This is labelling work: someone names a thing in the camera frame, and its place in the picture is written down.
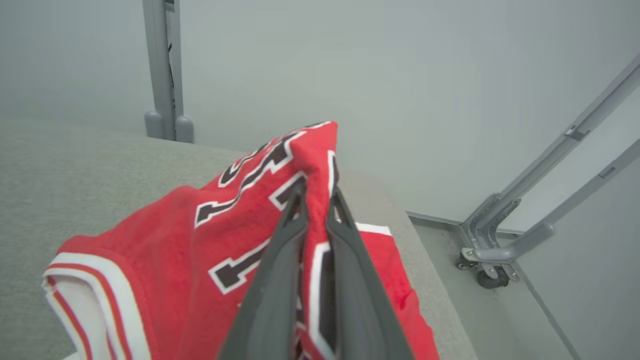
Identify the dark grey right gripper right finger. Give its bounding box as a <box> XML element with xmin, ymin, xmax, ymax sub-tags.
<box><xmin>325</xmin><ymin>186</ymin><xmax>416</xmax><ymax>360</ymax></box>

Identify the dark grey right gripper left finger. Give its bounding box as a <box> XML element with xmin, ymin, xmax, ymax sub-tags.
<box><xmin>217</xmin><ymin>182</ymin><xmax>308</xmax><ymax>360</ymax></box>

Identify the red white jersey shirt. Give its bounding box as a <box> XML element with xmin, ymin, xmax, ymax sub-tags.
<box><xmin>42</xmin><ymin>120</ymin><xmax>441</xmax><ymax>360</ymax></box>

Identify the black caster wheel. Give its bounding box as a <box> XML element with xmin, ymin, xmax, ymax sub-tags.
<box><xmin>476</xmin><ymin>267</ymin><xmax>510</xmax><ymax>290</ymax></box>

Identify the grey fabric padded bench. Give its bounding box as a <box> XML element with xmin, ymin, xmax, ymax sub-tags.
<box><xmin>0</xmin><ymin>120</ymin><xmax>478</xmax><ymax>360</ymax></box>

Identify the grey wheeled metal frame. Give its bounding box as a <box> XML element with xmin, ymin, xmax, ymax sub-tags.
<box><xmin>455</xmin><ymin>52</ymin><xmax>640</xmax><ymax>291</ymax></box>

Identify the grey partition post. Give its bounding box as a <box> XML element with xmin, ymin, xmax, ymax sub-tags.
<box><xmin>141</xmin><ymin>0</ymin><xmax>195</xmax><ymax>144</ymax></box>

